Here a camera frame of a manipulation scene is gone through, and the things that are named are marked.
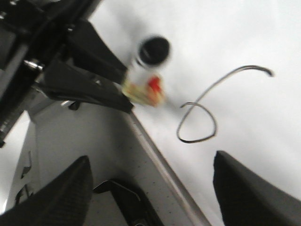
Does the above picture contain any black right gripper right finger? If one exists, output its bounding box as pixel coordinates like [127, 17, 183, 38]
[213, 151, 301, 226]

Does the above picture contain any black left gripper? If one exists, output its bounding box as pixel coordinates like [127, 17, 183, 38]
[0, 0, 134, 145]

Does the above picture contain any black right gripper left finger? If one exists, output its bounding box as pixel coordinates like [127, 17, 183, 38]
[0, 156, 93, 226]

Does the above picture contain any white whiteboard marker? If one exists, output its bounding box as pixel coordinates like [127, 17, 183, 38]
[121, 35, 171, 107]

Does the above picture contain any white whiteboard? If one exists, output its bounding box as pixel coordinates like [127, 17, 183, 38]
[90, 0, 301, 226]

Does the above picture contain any black handle slot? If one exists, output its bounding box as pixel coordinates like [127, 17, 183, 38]
[93, 179, 164, 226]

